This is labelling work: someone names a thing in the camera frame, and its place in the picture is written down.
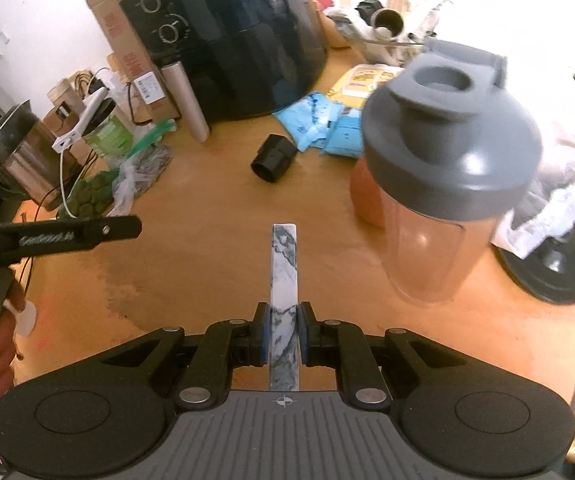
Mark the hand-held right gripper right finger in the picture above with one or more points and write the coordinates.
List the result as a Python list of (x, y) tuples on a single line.
[(303, 335)]

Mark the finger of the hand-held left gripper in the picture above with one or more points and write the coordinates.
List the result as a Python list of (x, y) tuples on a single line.
[(117, 230)]

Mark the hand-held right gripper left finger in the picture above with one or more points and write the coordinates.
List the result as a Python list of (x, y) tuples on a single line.
[(266, 335)]

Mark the marble pattern bar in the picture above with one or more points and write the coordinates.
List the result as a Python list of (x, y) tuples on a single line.
[(283, 280)]

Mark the bag of green tablets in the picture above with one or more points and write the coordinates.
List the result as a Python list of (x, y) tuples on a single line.
[(89, 195)]

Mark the bag of dark seeds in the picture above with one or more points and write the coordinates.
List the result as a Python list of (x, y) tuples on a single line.
[(145, 170)]

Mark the steel electric kettle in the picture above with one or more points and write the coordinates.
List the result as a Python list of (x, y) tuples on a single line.
[(22, 160)]

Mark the green label jar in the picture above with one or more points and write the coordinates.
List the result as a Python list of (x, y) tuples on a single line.
[(112, 135)]

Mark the green zip bag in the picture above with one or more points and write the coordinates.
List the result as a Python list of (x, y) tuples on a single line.
[(155, 135)]

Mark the white power bank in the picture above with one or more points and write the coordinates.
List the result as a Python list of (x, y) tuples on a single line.
[(82, 120)]

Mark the wooden holder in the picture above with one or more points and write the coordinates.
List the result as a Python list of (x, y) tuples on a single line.
[(64, 105)]

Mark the beige paper roll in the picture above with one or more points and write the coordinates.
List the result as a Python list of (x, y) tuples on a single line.
[(187, 105)]

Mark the orange fruit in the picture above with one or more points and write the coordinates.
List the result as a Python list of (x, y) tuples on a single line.
[(365, 195)]

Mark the tall brown carton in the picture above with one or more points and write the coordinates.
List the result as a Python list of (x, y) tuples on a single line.
[(132, 60)]

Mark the black tube adapter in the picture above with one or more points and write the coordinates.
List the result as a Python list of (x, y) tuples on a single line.
[(275, 157)]

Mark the blue patterned wipes packet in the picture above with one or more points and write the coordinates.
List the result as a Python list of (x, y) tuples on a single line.
[(307, 120)]

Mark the clear shaker bottle grey lid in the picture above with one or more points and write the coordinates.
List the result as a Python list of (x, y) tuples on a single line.
[(447, 160)]

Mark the black air fryer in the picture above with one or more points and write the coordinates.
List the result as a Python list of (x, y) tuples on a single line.
[(237, 35)]

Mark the black kettle base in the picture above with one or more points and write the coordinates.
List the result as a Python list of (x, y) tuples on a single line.
[(552, 275)]

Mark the yellow wipes packet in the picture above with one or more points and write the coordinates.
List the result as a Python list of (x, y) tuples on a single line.
[(367, 80)]

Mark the white plastic bag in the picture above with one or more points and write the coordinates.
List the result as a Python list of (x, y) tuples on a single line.
[(562, 185)]

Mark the brown paper bag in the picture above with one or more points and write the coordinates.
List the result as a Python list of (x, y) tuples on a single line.
[(330, 15)]

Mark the metal cylinder cup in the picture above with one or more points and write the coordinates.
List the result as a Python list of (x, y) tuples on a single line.
[(388, 22)]

